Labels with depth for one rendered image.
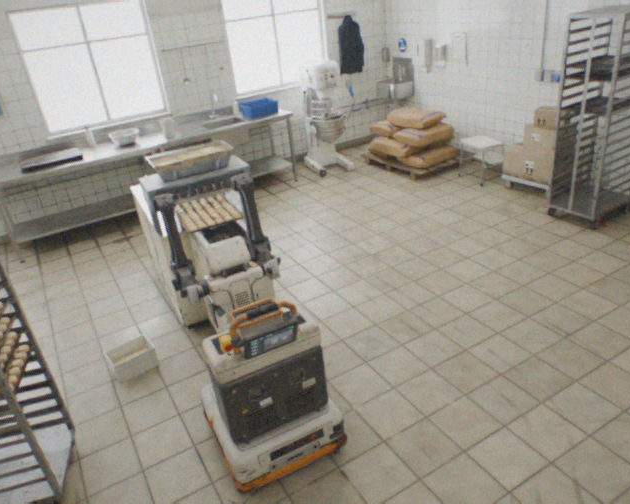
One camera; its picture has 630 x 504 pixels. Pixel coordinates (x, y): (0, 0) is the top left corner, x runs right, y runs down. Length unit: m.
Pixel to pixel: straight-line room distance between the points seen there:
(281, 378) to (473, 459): 1.11
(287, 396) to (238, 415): 0.26
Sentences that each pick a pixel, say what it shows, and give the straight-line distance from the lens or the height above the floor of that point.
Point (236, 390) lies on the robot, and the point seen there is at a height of 0.64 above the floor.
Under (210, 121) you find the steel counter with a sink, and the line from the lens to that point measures 6.73.
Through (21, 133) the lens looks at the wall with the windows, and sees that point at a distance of 6.59.
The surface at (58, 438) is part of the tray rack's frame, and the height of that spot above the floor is 0.15.
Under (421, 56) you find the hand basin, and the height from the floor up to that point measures 1.26.
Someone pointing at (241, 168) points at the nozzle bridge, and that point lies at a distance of 3.70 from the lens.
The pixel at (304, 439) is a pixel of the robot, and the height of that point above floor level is 0.24.
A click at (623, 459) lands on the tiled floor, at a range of 3.19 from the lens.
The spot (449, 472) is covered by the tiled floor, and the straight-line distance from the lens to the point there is 2.94.
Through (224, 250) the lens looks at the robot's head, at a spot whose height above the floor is 1.13.
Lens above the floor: 2.28
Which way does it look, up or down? 27 degrees down
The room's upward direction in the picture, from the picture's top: 7 degrees counter-clockwise
